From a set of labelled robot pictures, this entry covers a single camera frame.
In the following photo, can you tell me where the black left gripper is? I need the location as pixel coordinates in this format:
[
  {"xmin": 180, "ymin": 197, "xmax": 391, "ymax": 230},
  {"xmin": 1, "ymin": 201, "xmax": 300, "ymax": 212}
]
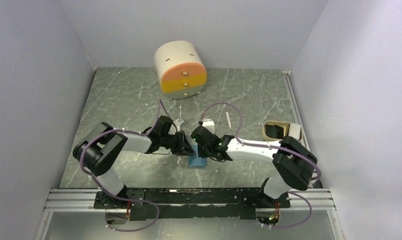
[{"xmin": 160, "ymin": 130, "xmax": 196, "ymax": 157}]

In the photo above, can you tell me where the blue leather card holder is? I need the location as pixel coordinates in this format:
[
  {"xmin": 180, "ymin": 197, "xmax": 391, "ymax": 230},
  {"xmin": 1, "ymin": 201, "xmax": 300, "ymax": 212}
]
[{"xmin": 188, "ymin": 144, "xmax": 207, "ymax": 168}]

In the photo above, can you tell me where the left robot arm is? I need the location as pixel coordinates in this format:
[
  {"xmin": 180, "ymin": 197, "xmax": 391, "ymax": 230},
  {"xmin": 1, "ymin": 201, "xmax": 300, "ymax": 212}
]
[{"xmin": 72, "ymin": 115, "xmax": 196, "ymax": 208}]

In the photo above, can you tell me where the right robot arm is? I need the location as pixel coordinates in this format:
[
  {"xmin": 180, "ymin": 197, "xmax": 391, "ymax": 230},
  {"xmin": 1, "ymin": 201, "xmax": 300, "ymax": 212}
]
[{"xmin": 190, "ymin": 125, "xmax": 318, "ymax": 207}]

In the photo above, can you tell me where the beige card tray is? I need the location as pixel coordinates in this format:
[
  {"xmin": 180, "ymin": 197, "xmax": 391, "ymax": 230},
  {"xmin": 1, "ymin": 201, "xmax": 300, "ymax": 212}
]
[{"xmin": 262, "ymin": 120, "xmax": 290, "ymax": 142}]

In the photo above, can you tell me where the stack of credit cards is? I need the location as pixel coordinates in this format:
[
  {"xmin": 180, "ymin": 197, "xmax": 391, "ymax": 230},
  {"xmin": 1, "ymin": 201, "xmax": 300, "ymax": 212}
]
[{"xmin": 287, "ymin": 123, "xmax": 303, "ymax": 141}]

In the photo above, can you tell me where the white pen red cap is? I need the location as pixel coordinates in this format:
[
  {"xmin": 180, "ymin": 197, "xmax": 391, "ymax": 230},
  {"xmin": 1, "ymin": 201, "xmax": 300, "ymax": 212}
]
[{"xmin": 225, "ymin": 111, "xmax": 232, "ymax": 129}]

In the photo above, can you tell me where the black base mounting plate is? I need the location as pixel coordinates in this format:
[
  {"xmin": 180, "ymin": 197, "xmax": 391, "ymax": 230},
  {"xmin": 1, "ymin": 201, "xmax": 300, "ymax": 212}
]
[{"xmin": 93, "ymin": 187, "xmax": 291, "ymax": 221}]

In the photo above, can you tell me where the round cream drawer cabinet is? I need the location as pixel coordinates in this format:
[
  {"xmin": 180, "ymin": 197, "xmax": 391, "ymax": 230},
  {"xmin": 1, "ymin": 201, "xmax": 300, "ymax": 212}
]
[{"xmin": 154, "ymin": 40, "xmax": 207, "ymax": 100}]

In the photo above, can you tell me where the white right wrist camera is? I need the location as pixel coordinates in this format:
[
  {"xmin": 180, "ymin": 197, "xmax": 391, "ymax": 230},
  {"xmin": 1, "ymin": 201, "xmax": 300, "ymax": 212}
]
[{"xmin": 201, "ymin": 119, "xmax": 215, "ymax": 134}]

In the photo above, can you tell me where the right side aluminium rail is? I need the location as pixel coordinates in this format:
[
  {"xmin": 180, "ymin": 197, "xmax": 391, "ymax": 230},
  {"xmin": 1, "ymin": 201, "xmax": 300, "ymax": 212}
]
[{"xmin": 282, "ymin": 70, "xmax": 321, "ymax": 189}]

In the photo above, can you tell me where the aluminium frame rail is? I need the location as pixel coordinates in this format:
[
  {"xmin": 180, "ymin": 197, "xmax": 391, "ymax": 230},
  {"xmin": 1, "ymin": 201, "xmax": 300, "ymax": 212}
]
[{"xmin": 34, "ymin": 188, "xmax": 344, "ymax": 240}]

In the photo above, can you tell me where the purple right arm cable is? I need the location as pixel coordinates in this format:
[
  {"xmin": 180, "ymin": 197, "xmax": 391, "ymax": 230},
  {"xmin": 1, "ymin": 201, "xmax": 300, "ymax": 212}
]
[{"xmin": 198, "ymin": 101, "xmax": 322, "ymax": 230}]

